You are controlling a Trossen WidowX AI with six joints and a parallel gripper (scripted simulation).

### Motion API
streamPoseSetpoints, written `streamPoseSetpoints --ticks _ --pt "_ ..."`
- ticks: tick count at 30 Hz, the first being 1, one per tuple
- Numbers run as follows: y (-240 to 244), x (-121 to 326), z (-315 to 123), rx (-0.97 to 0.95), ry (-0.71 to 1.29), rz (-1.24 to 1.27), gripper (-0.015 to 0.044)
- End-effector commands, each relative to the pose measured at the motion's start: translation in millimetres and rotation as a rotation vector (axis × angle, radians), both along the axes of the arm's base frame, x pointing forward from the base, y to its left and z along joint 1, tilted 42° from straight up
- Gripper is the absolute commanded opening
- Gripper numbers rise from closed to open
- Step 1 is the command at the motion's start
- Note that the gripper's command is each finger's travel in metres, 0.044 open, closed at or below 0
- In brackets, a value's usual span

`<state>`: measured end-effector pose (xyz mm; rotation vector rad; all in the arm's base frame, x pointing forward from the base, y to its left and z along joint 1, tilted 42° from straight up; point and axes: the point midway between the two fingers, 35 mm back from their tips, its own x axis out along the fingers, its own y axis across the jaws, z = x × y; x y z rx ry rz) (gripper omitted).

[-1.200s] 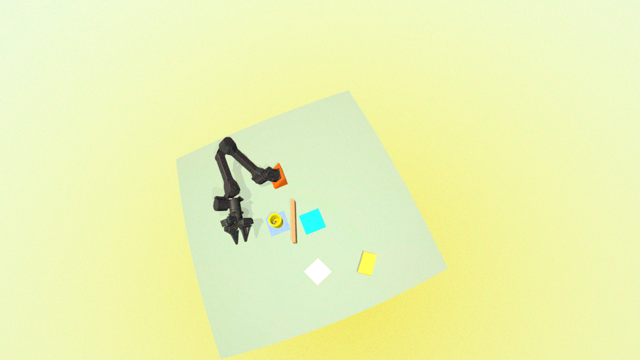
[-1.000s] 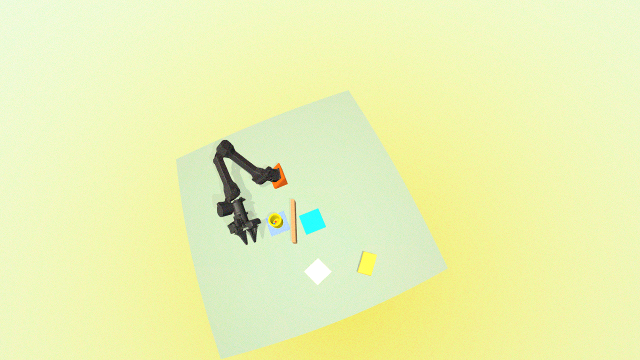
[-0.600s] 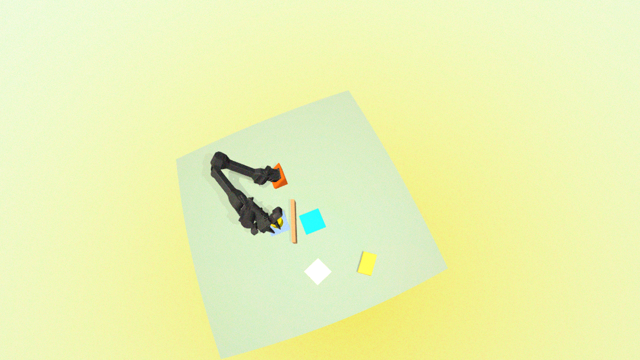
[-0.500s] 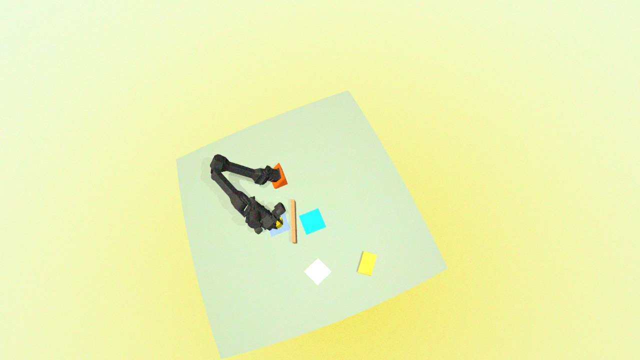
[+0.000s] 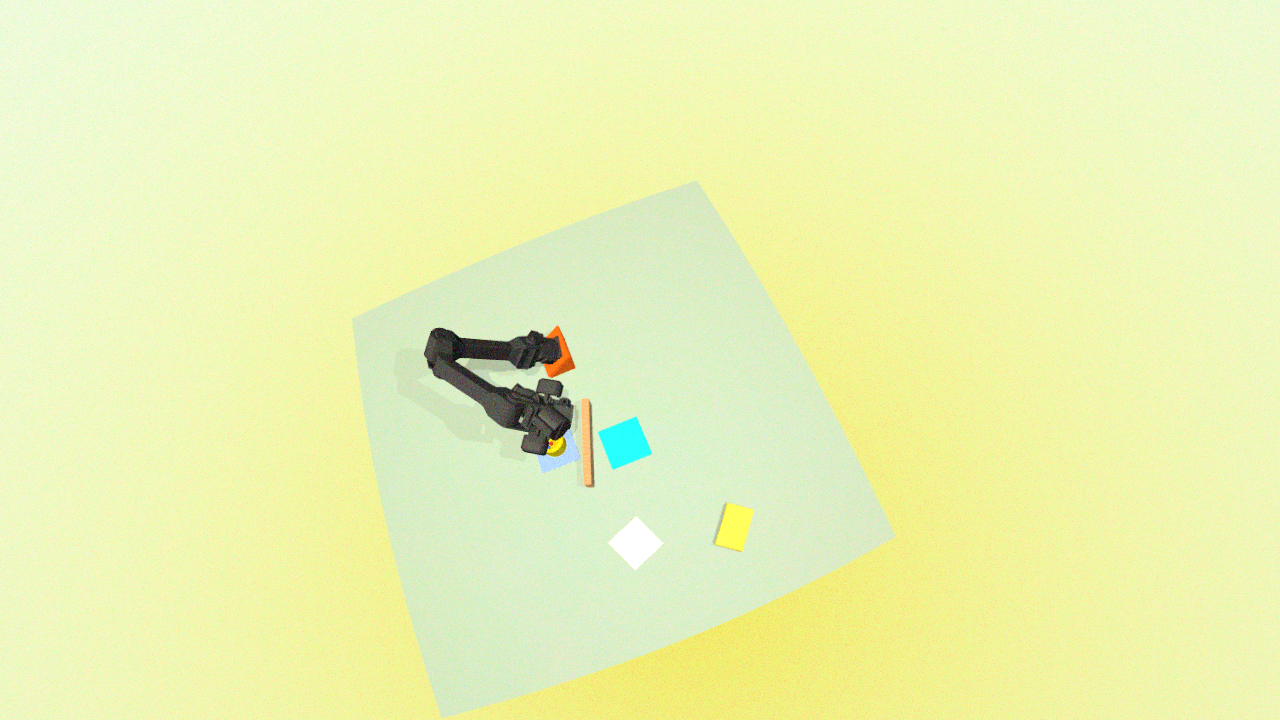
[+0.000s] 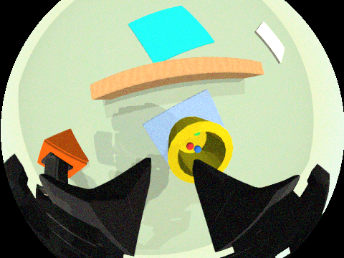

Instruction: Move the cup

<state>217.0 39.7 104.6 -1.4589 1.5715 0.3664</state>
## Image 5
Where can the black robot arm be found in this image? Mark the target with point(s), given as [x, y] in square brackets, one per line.
[505, 406]

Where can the yellow block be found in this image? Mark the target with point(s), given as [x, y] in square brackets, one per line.
[734, 527]

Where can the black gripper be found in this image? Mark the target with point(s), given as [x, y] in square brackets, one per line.
[536, 442]

